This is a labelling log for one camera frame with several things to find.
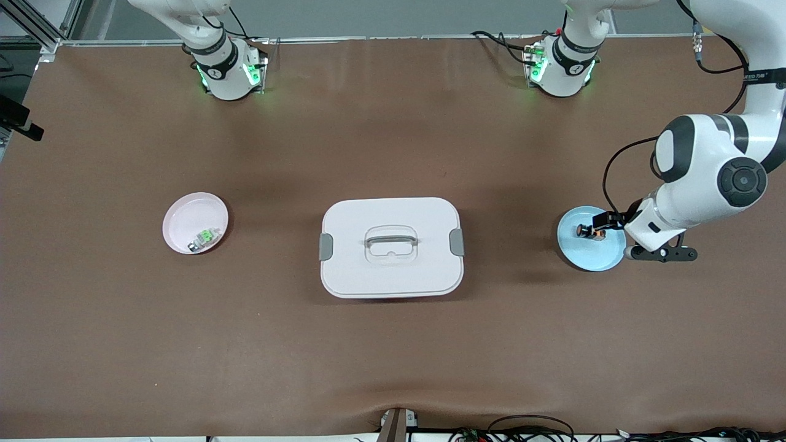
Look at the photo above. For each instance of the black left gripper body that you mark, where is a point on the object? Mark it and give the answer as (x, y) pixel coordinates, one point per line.
(616, 220)

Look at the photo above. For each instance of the aluminium frame strut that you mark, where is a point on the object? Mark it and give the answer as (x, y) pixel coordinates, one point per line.
(50, 44)

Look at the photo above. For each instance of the light blue round plate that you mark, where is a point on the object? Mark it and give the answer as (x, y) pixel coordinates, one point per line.
(589, 255)

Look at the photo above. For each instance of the pink lunch box white lid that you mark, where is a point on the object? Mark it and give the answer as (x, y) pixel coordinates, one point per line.
(393, 270)

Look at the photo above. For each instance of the metal table clamp bracket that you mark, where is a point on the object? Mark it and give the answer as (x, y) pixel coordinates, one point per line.
(396, 425)

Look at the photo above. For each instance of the brown table cover mat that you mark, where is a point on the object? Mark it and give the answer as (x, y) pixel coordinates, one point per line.
(393, 356)

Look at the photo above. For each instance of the orange push button switch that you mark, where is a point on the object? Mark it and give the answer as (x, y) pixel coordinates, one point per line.
(586, 232)

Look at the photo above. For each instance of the pink round plate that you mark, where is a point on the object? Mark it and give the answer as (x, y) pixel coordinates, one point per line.
(193, 221)

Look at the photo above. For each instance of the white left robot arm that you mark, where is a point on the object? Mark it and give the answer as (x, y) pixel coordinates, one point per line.
(694, 178)

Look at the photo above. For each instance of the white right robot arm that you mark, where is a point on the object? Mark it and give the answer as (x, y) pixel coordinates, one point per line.
(221, 67)

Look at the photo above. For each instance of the green push button switch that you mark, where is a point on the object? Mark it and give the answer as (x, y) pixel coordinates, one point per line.
(202, 239)

